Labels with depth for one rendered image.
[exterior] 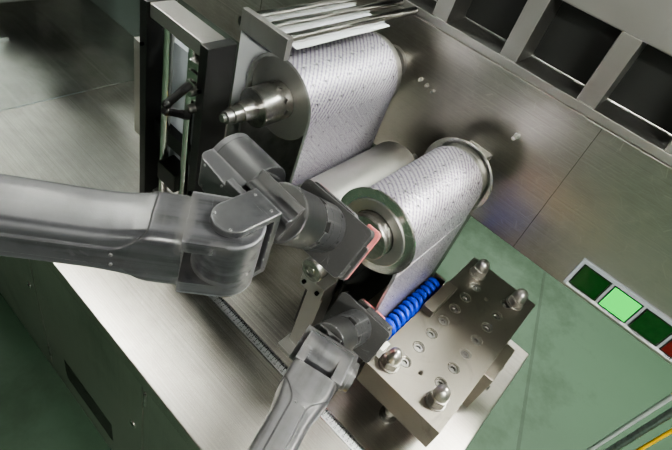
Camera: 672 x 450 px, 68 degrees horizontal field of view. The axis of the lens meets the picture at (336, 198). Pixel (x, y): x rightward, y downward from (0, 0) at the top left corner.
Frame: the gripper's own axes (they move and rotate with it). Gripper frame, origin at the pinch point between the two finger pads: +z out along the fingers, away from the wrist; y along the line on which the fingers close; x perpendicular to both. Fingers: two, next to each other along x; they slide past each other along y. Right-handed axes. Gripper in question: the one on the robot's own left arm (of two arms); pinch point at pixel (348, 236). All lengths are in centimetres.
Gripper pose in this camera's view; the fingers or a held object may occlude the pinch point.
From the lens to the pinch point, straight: 63.8
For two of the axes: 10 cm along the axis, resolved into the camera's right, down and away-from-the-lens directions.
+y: 7.1, 5.9, -3.8
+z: 3.5, 1.8, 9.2
